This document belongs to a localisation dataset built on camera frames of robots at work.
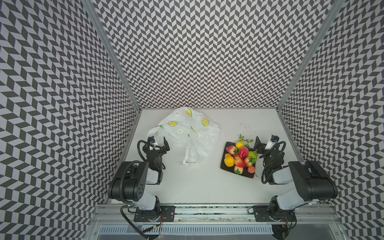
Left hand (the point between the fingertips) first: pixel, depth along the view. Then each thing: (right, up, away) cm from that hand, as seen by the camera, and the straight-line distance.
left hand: (157, 138), depth 90 cm
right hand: (+64, -1, 0) cm, 64 cm away
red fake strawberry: (+48, -17, -7) cm, 51 cm away
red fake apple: (+51, -7, -4) cm, 52 cm away
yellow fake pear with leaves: (+53, -3, +4) cm, 53 cm away
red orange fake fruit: (+45, -6, -2) cm, 46 cm away
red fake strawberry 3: (+53, -12, -7) cm, 55 cm away
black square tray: (+42, -13, -4) cm, 44 cm away
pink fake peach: (+55, -16, -7) cm, 57 cm away
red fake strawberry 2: (+47, -11, -9) cm, 49 cm away
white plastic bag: (+20, +5, +12) cm, 24 cm away
